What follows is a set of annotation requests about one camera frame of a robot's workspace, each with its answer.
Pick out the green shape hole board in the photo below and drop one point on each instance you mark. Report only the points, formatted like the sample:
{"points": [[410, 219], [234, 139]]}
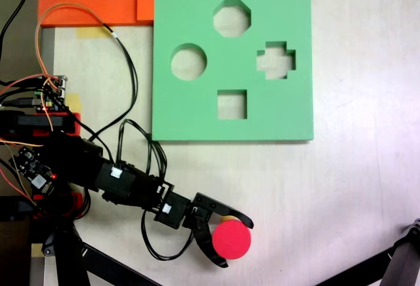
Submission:
{"points": [[183, 115]]}

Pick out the small yellow tape piece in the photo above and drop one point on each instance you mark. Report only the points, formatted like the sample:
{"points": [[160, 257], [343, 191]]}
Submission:
{"points": [[36, 250], [75, 102]]}

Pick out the small black circuit board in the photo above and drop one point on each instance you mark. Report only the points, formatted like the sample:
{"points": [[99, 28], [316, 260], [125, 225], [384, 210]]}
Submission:
{"points": [[33, 168]]}

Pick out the yellow tape marker with line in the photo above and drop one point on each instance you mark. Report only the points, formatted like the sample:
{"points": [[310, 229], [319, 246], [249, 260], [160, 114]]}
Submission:
{"points": [[228, 218]]}

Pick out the red cylinder block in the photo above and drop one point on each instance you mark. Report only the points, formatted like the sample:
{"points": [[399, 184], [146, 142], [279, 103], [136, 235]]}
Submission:
{"points": [[231, 240]]}

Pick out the wide yellow tape strip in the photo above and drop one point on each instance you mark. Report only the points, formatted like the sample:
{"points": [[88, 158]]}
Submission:
{"points": [[93, 32]]}

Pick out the slanted black tripod strut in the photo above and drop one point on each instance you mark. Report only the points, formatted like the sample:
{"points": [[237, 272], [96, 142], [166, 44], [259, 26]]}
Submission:
{"points": [[357, 268], [115, 268]]}

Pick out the red base clamp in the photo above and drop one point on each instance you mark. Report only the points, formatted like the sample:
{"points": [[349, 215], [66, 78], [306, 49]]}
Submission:
{"points": [[78, 200], [76, 123]]}

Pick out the thick black tripod leg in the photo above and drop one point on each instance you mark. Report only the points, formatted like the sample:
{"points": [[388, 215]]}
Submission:
{"points": [[402, 259], [70, 259]]}

